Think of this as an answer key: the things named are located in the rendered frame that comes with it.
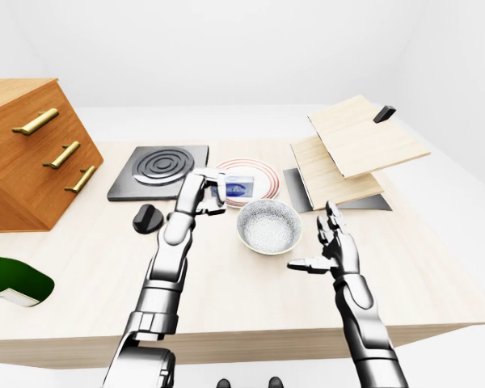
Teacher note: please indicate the silver robot right hand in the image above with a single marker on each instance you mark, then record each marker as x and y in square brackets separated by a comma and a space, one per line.
[343, 250]

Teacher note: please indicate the silver robot left hand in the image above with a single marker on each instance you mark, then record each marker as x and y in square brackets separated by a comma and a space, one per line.
[192, 194]

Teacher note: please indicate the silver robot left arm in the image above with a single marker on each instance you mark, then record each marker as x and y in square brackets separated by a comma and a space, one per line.
[161, 291]

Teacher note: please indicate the blue and white cream cheese box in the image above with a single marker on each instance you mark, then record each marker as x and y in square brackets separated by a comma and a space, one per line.
[240, 188]

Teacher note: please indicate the speckled white bowl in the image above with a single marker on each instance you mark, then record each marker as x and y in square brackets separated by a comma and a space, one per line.
[269, 230]

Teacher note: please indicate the flat dark stove plate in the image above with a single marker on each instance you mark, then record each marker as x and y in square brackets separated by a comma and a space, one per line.
[161, 165]

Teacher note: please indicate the round black stove knob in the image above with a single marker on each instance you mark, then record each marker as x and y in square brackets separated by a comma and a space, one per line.
[146, 219]

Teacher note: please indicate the white plate with red rings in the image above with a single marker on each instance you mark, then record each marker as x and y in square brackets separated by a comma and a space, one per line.
[266, 174]

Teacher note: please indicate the two-tier pale wooden rack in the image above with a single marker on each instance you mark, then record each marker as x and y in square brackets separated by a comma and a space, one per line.
[359, 141]

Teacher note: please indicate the small wooden drawer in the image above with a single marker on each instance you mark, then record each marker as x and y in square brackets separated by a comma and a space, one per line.
[58, 202]

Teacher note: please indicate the small black block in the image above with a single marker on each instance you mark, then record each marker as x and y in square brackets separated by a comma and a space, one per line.
[384, 114]

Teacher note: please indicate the small dark rounded shape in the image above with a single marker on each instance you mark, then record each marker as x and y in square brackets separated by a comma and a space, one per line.
[224, 384]
[275, 382]

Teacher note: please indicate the medium wooden drawer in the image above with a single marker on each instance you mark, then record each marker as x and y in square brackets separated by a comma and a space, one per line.
[32, 178]

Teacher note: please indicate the wooden cabinet with drawers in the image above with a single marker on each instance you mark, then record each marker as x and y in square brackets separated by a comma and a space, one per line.
[8, 202]

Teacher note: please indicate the large wooden drawer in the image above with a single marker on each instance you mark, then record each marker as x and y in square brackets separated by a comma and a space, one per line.
[8, 145]

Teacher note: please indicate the dark green bottle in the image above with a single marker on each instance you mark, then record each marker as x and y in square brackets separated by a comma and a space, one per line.
[16, 279]

